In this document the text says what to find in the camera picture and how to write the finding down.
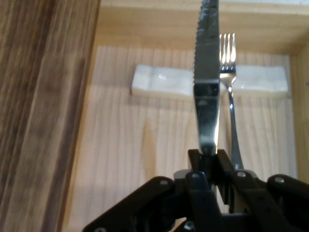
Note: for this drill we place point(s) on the silver metal fork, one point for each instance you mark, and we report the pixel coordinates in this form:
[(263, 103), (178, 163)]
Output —
[(228, 72)]

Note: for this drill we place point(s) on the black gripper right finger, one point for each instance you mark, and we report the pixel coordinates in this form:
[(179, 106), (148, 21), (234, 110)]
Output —
[(277, 205)]

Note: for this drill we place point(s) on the light wooden drawer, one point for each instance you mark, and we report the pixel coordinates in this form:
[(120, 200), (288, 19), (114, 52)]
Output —
[(120, 133)]

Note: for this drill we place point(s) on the silver serrated table knife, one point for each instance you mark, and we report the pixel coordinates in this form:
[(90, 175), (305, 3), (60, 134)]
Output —
[(207, 108)]

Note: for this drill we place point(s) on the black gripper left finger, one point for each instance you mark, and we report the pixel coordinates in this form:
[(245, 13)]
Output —
[(154, 207)]

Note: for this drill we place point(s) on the white ceramic cutlery rest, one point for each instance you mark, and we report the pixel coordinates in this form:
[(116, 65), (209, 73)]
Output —
[(260, 79), (164, 82)]

